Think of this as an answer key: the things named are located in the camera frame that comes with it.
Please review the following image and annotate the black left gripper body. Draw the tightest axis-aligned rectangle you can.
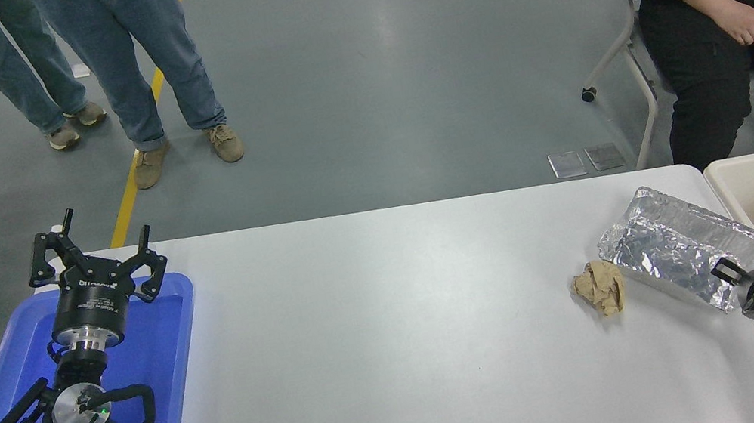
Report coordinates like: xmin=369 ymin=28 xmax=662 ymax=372
xmin=41 ymin=258 xmax=141 ymax=344

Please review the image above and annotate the rectangular foil tray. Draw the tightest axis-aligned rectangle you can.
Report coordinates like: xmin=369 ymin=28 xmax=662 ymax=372
xmin=589 ymin=168 xmax=754 ymax=334

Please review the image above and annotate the metal floor plate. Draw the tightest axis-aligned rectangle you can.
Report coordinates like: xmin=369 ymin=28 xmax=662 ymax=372
xmin=548 ymin=149 xmax=589 ymax=181
xmin=585 ymin=140 xmax=628 ymax=174

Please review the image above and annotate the seated person's right hand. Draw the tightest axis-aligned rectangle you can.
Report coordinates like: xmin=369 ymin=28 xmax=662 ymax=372
xmin=712 ymin=0 xmax=754 ymax=52

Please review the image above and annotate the crumpled tan paper ball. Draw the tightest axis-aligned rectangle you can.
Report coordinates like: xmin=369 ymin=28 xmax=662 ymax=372
xmin=567 ymin=257 xmax=629 ymax=323

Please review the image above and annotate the standing person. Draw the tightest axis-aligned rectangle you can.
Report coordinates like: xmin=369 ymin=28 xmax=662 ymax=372
xmin=36 ymin=0 xmax=249 ymax=203
xmin=0 ymin=0 xmax=113 ymax=162

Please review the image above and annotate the white chair on casters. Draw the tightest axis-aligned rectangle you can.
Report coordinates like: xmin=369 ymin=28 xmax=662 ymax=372
xmin=565 ymin=0 xmax=754 ymax=180

